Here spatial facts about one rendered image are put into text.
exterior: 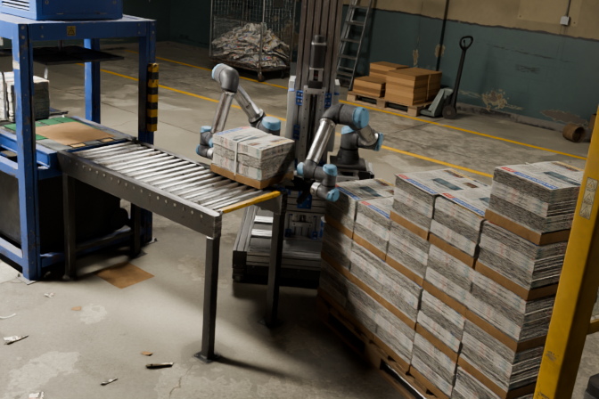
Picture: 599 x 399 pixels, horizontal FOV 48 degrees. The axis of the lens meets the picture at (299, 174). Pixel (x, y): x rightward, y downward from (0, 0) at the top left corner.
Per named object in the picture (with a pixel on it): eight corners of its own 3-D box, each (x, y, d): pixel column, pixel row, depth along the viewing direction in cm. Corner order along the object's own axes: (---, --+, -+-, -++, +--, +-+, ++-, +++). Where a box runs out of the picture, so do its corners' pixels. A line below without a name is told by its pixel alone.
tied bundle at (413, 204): (447, 211, 350) (454, 168, 343) (488, 232, 326) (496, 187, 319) (389, 219, 332) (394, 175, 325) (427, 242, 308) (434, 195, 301)
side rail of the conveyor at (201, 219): (221, 236, 332) (222, 214, 328) (213, 240, 328) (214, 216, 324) (64, 168, 409) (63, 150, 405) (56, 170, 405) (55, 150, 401)
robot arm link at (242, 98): (265, 140, 428) (215, 76, 399) (255, 134, 440) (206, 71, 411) (278, 127, 430) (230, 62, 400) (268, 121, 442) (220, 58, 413)
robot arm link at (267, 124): (266, 142, 415) (267, 120, 411) (257, 136, 426) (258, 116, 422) (283, 141, 421) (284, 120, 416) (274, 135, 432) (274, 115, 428)
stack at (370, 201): (365, 302, 422) (381, 176, 397) (504, 413, 327) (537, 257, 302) (313, 313, 403) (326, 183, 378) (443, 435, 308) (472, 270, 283)
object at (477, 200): (498, 187, 320) (498, 185, 319) (545, 208, 296) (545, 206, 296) (438, 194, 302) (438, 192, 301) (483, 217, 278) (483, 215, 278)
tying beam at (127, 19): (156, 36, 439) (156, 20, 436) (20, 42, 367) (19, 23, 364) (93, 22, 478) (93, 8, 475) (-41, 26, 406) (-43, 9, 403)
